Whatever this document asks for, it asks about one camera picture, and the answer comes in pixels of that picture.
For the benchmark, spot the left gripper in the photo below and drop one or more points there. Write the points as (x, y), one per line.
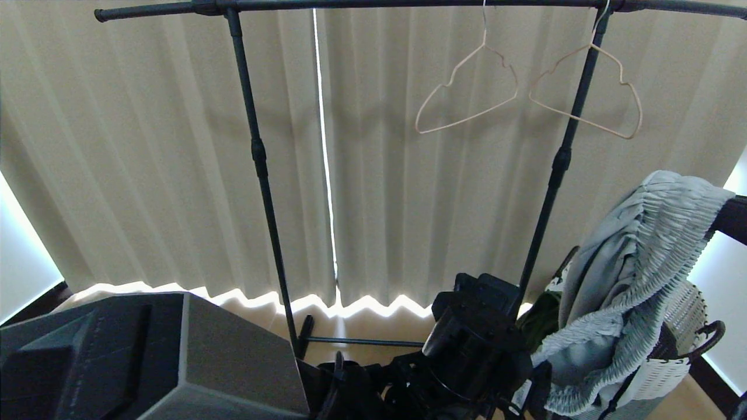
(478, 356)

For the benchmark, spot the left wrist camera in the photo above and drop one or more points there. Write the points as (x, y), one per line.
(487, 291)

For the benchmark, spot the pink clothes hanger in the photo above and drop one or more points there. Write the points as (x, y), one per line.
(607, 129)
(467, 114)

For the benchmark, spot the white laundry basket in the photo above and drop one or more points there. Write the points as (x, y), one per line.
(683, 326)

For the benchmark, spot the black clothes rack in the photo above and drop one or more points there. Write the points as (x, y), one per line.
(258, 157)

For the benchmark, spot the pale grey shorts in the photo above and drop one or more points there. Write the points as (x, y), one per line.
(630, 280)

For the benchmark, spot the green garment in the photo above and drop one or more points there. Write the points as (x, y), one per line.
(543, 321)

